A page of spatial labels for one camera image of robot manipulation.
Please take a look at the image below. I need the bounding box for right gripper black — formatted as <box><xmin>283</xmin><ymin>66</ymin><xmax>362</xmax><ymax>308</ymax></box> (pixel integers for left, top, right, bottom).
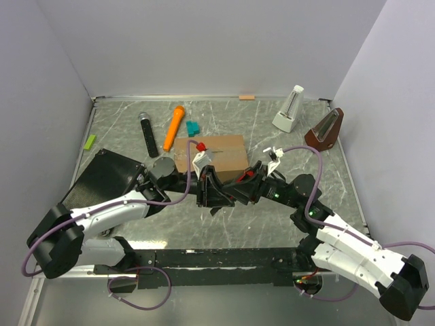
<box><xmin>220</xmin><ymin>160</ymin><xmax>299</xmax><ymax>209</ymax></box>

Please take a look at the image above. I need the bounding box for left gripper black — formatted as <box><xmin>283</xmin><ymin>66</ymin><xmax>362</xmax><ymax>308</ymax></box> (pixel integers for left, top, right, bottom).
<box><xmin>163</xmin><ymin>165</ymin><xmax>236</xmax><ymax>209</ymax></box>

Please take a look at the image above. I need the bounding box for brown cardboard express box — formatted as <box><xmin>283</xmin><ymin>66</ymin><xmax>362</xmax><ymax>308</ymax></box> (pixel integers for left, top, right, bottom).
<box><xmin>173</xmin><ymin>134</ymin><xmax>249</xmax><ymax>182</ymax></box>

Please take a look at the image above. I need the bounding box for red black utility knife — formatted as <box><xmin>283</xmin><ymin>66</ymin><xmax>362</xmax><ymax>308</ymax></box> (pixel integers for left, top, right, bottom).
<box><xmin>237</xmin><ymin>170</ymin><xmax>254</xmax><ymax>183</ymax></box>

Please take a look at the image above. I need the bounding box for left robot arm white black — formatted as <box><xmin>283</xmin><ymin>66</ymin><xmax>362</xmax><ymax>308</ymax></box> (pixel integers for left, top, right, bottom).
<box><xmin>27</xmin><ymin>151</ymin><xmax>234</xmax><ymax>279</ymax></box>

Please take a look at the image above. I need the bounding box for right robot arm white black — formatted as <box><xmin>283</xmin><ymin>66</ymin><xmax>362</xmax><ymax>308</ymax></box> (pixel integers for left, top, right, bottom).
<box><xmin>223</xmin><ymin>164</ymin><xmax>429</xmax><ymax>321</ymax></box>

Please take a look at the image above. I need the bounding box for teal plastic block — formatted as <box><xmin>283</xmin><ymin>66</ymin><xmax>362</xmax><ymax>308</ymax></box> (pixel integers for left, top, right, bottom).
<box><xmin>186</xmin><ymin>121</ymin><xmax>200</xmax><ymax>137</ymax></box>

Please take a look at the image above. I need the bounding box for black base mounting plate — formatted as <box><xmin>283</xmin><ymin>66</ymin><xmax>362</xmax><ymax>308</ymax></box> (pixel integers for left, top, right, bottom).
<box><xmin>94</xmin><ymin>247</ymin><xmax>315</xmax><ymax>289</ymax></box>

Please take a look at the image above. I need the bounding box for white metronome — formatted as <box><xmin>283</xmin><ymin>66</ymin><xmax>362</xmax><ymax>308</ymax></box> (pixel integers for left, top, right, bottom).
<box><xmin>272</xmin><ymin>85</ymin><xmax>305</xmax><ymax>133</ymax></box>

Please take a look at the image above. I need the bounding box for brown wooden metronome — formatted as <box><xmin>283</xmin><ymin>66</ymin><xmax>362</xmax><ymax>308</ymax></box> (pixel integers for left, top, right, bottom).
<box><xmin>304</xmin><ymin>108</ymin><xmax>344</xmax><ymax>151</ymax></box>

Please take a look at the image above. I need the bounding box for orange tape piece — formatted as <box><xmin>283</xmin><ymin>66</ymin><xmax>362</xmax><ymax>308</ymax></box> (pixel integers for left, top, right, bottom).
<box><xmin>239</xmin><ymin>95</ymin><xmax>256</xmax><ymax>101</ymax></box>

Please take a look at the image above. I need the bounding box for black microphone silver head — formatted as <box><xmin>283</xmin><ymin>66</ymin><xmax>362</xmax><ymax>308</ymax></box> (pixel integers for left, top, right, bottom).
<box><xmin>138</xmin><ymin>112</ymin><xmax>159</xmax><ymax>158</ymax></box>

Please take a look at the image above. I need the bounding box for black speaker case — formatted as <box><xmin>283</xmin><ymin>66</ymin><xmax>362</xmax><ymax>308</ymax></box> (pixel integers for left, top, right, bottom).
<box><xmin>61</xmin><ymin>149</ymin><xmax>145</xmax><ymax>210</ymax></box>

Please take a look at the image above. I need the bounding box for green plastic block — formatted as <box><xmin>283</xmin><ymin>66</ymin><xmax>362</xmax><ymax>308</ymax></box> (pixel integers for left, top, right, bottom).
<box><xmin>84</xmin><ymin>134</ymin><xmax>97</xmax><ymax>151</ymax></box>

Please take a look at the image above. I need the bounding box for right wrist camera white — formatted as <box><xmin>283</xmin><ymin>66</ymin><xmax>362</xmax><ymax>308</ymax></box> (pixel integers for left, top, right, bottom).
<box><xmin>263</xmin><ymin>147</ymin><xmax>284</xmax><ymax>176</ymax></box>

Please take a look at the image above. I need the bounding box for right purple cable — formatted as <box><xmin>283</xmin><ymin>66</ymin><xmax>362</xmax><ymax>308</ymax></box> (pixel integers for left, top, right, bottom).
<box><xmin>280</xmin><ymin>145</ymin><xmax>435</xmax><ymax>310</ymax></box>

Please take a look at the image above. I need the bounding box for purple cable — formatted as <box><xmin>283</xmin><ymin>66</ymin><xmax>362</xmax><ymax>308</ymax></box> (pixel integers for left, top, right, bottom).
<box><xmin>280</xmin><ymin>145</ymin><xmax>435</xmax><ymax>310</ymax></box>
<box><xmin>20</xmin><ymin>139</ymin><xmax>198</xmax><ymax>310</ymax></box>

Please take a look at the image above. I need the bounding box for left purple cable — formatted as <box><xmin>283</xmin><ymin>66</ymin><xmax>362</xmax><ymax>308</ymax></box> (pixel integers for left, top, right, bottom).
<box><xmin>20</xmin><ymin>139</ymin><xmax>198</xmax><ymax>310</ymax></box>

